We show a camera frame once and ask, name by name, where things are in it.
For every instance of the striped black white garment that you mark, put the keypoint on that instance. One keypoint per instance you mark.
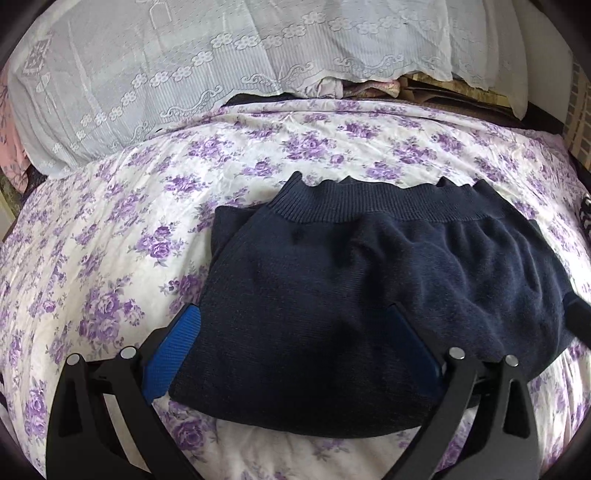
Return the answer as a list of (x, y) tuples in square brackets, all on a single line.
[(585, 216)]

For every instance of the navy knit cardigan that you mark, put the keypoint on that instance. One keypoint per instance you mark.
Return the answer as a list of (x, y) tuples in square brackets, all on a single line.
[(301, 307)]

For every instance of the purple floral bed sheet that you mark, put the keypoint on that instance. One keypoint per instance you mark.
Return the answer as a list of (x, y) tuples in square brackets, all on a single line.
[(99, 259)]

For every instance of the pink floral fabric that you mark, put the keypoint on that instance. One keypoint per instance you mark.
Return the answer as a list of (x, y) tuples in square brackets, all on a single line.
[(13, 156)]

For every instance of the brick pattern curtain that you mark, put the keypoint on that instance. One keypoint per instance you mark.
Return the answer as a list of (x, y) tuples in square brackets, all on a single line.
[(577, 127)]

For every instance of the brown patterned headboard bedding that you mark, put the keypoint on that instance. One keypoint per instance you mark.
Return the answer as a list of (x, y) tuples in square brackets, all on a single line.
[(418, 88)]

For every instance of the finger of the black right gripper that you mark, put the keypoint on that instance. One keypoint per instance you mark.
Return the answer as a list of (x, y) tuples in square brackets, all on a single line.
[(578, 317)]

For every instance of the white lace pillow cover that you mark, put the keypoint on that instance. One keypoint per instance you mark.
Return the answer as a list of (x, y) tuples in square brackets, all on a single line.
[(90, 78)]

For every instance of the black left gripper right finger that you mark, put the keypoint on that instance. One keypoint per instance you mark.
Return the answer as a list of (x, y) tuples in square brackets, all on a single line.
[(503, 440)]

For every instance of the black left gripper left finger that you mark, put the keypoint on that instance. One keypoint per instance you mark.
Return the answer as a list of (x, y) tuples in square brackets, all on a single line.
[(102, 423)]

